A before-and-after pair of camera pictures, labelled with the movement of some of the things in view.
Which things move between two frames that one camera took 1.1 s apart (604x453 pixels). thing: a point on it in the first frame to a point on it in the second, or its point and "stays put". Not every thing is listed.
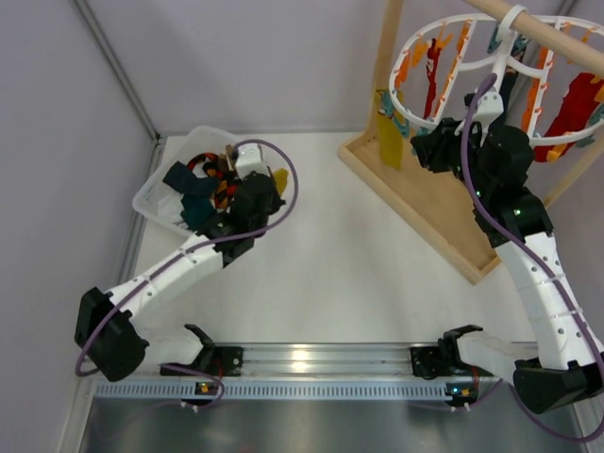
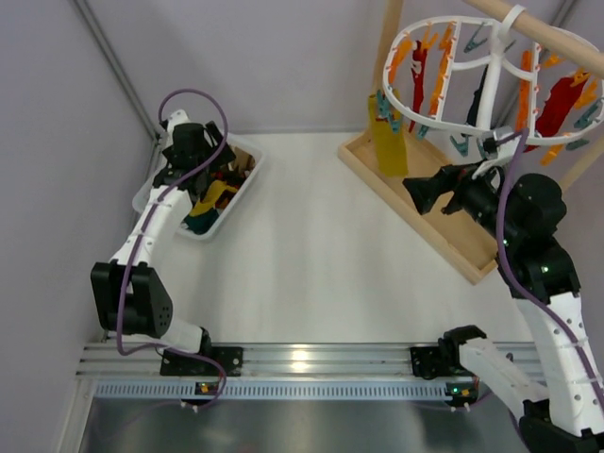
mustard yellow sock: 281,176 to 216,191
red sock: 573,113 to 556,107
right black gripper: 437,148 to 450,187
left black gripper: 258,184 to 210,137
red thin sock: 432,53 to 419,55
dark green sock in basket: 196,211 stays put
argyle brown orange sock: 227,188 stays put
